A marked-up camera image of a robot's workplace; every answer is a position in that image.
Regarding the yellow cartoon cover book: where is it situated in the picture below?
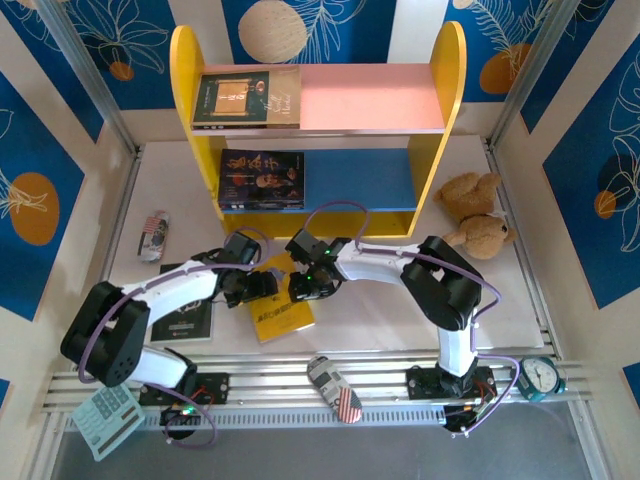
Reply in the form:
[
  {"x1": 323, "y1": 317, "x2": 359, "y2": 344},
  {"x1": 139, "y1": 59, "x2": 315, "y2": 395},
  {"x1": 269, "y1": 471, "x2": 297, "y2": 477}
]
[{"x1": 249, "y1": 252, "x2": 317, "y2": 345}]

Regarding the dark blue sage cover book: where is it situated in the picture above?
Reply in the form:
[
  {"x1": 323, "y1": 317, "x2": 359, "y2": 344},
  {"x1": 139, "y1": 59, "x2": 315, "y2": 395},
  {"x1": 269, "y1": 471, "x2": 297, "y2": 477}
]
[
  {"x1": 218, "y1": 204, "x2": 306, "y2": 211},
  {"x1": 218, "y1": 148, "x2": 306, "y2": 203}
]

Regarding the black antler cover book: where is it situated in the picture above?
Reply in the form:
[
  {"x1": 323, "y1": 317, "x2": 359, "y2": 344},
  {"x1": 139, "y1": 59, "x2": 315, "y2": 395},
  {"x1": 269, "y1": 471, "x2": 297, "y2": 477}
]
[{"x1": 149, "y1": 262, "x2": 216, "y2": 344}]

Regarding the brown scroll cover book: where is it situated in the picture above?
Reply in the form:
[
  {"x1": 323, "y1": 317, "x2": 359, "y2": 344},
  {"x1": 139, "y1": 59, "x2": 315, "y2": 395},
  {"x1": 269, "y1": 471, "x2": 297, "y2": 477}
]
[{"x1": 192, "y1": 69, "x2": 302, "y2": 132}]

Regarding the newsprint flag pencil case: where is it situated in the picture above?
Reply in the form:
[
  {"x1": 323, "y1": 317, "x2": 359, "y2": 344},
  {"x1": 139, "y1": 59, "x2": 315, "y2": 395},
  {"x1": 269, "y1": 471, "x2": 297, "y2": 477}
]
[
  {"x1": 306, "y1": 355, "x2": 362, "y2": 424},
  {"x1": 137, "y1": 210, "x2": 172, "y2": 264}
]

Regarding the small black controller board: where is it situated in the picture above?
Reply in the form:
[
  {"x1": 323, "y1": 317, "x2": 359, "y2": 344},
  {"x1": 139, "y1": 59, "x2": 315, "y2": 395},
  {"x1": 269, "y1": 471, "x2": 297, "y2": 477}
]
[
  {"x1": 442, "y1": 403, "x2": 484, "y2": 435},
  {"x1": 159, "y1": 403, "x2": 202, "y2": 430}
]

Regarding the yellow pink blue bookshelf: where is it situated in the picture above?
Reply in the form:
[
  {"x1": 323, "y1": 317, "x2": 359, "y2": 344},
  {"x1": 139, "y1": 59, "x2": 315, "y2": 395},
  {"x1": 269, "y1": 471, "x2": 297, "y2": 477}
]
[{"x1": 169, "y1": 20, "x2": 469, "y2": 240}]

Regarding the brown teddy bear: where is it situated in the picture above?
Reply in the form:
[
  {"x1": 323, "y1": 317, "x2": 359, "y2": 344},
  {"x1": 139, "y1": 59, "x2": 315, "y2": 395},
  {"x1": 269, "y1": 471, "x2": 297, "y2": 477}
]
[{"x1": 432, "y1": 171, "x2": 519, "y2": 261}]

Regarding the mint green calculator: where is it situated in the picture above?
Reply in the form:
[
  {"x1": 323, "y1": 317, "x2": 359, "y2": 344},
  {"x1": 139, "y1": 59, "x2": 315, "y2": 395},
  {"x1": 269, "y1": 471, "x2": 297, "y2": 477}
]
[{"x1": 71, "y1": 382, "x2": 147, "y2": 462}]

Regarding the teal alarm clock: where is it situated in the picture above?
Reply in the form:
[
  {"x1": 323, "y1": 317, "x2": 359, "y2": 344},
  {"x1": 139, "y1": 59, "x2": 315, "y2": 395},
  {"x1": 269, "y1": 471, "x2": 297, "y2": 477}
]
[{"x1": 514, "y1": 355, "x2": 569, "y2": 404}]

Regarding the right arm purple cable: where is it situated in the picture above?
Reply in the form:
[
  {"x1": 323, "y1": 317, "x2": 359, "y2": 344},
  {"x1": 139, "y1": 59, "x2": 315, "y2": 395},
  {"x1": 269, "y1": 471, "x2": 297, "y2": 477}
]
[{"x1": 304, "y1": 200, "x2": 524, "y2": 437}]

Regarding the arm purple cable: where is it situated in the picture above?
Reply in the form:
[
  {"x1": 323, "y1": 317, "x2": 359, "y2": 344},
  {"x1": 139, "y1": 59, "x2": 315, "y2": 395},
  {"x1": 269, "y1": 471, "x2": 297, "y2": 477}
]
[
  {"x1": 304, "y1": 200, "x2": 524, "y2": 437},
  {"x1": 77, "y1": 227, "x2": 274, "y2": 448}
]

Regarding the aluminium rail frame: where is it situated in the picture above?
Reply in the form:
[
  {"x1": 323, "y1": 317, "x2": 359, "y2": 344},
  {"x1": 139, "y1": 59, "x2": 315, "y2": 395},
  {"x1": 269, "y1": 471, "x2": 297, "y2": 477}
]
[{"x1": 39, "y1": 349, "x2": 594, "y2": 416}]

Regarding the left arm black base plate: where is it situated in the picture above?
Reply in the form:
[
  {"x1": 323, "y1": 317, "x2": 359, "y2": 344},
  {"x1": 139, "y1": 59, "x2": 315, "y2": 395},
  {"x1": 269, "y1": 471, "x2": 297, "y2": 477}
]
[{"x1": 138, "y1": 372, "x2": 231, "y2": 406}]

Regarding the slotted grey cable duct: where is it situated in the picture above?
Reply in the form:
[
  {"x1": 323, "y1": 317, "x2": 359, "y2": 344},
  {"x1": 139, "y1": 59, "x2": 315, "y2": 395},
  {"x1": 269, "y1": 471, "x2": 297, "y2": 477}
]
[{"x1": 64, "y1": 407, "x2": 449, "y2": 431}]

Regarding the aluminium side rail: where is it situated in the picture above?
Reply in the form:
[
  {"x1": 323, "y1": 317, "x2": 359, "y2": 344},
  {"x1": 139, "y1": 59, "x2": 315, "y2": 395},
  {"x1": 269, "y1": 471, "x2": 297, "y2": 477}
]
[
  {"x1": 72, "y1": 149, "x2": 146, "y2": 374},
  {"x1": 484, "y1": 139, "x2": 564, "y2": 354}
]

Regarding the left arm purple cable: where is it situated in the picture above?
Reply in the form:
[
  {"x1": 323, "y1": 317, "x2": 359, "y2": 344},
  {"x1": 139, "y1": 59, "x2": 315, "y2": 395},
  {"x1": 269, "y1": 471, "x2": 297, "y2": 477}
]
[{"x1": 77, "y1": 227, "x2": 274, "y2": 448}]

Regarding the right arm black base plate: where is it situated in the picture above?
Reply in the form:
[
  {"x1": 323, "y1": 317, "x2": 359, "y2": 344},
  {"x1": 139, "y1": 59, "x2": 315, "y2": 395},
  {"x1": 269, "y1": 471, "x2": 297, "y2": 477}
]
[{"x1": 404, "y1": 364, "x2": 496, "y2": 401}]

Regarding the aluminium corner post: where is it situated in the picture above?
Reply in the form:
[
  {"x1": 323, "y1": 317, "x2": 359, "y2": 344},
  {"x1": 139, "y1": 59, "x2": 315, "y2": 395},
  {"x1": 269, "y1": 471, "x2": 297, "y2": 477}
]
[
  {"x1": 489, "y1": 0, "x2": 576, "y2": 149},
  {"x1": 34, "y1": 0, "x2": 141, "y2": 157}
]

